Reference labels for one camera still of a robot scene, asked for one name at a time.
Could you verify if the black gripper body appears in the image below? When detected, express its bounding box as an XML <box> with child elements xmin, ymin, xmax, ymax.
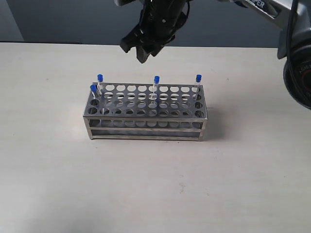
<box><xmin>139</xmin><ymin>0</ymin><xmax>190</xmax><ymax>52</ymax></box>

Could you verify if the blue capped tube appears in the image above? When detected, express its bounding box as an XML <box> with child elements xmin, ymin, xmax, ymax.
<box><xmin>192</xmin><ymin>74</ymin><xmax>202</xmax><ymax>100</ymax></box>
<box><xmin>90</xmin><ymin>84</ymin><xmax>99</xmax><ymax>99</ymax></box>
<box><xmin>150</xmin><ymin>76</ymin><xmax>160</xmax><ymax>108</ymax></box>

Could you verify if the metal test tube rack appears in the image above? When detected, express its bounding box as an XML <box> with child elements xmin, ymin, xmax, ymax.
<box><xmin>83</xmin><ymin>83</ymin><xmax>208</xmax><ymax>141</ymax></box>

